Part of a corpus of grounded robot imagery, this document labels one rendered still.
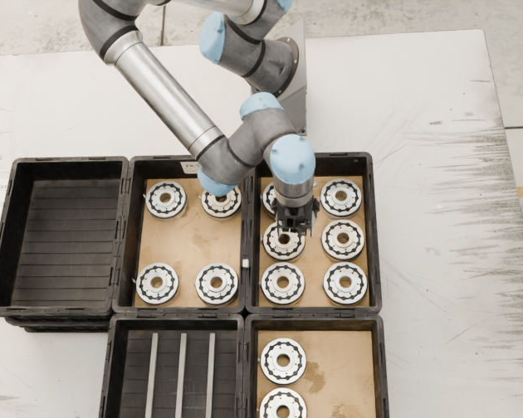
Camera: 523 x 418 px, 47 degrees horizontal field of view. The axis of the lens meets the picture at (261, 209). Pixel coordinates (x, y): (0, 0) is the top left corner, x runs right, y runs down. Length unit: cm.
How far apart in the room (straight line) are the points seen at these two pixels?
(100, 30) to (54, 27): 196
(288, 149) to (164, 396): 68
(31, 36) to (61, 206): 166
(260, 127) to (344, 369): 61
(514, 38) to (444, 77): 113
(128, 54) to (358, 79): 87
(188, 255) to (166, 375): 29
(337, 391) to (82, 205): 79
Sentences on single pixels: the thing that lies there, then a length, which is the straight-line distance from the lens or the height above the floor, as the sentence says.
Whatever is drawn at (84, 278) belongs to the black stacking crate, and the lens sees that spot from 155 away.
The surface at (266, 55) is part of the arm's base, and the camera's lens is 159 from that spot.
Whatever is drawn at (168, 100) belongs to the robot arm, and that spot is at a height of 127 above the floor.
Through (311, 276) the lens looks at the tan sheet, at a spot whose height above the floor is 83.
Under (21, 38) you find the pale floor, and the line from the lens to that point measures 320.
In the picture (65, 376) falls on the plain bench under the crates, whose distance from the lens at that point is 164.
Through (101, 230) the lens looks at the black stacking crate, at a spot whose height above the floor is 83.
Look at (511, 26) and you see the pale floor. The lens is 305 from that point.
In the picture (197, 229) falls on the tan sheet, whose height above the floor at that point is 83.
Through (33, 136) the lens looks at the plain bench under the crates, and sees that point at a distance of 194.
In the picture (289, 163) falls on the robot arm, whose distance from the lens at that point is 100.
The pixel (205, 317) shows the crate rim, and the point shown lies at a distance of 135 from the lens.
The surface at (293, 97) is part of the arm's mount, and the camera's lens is 159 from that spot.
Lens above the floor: 221
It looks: 66 degrees down
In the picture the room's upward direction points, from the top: 9 degrees counter-clockwise
